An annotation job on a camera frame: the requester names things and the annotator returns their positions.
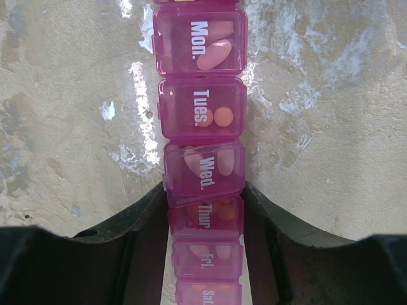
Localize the pink weekly pill organizer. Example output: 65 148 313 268
152 1 248 304

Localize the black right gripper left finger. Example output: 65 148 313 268
1 184 169 304

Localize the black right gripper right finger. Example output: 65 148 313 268
243 183 406 304

